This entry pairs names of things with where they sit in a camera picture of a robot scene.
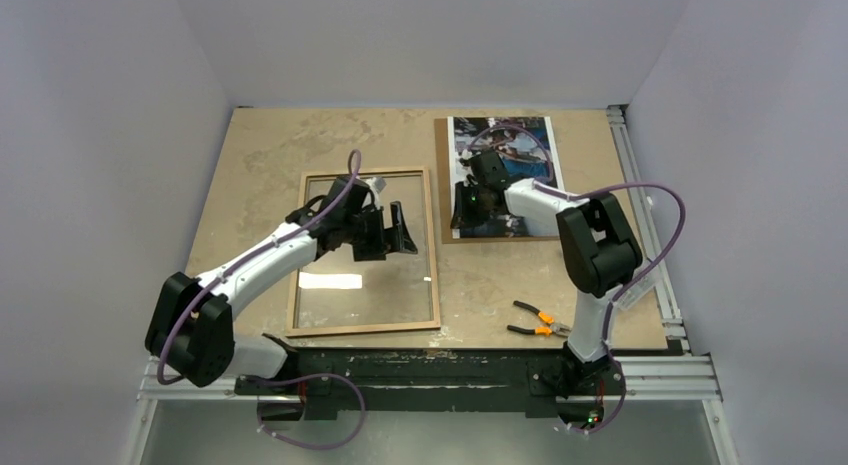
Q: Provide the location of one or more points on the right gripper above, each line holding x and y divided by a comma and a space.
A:
463, 201

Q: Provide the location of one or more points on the black wooden picture frame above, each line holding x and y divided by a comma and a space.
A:
435, 323

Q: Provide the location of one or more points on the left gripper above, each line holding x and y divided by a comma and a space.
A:
378, 249

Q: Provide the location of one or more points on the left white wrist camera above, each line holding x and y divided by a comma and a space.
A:
376, 183

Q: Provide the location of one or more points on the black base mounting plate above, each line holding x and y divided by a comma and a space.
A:
534, 382

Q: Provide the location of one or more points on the clear acrylic sheet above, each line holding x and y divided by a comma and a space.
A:
338, 291

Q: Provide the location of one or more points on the aluminium rail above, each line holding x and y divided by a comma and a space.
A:
687, 378
655, 323

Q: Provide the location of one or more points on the aluminium rail front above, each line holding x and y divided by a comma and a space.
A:
687, 378

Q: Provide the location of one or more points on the aluminium rail right side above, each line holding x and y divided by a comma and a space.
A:
655, 323

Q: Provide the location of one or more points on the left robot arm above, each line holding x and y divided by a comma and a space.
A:
192, 327

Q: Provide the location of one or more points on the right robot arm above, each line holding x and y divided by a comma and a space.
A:
600, 251

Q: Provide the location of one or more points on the orange handled pliers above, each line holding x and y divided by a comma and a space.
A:
549, 325

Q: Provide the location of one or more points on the brown cardboard backing board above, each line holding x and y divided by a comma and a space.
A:
527, 147

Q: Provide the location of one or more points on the printed photo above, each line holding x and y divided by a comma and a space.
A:
480, 157

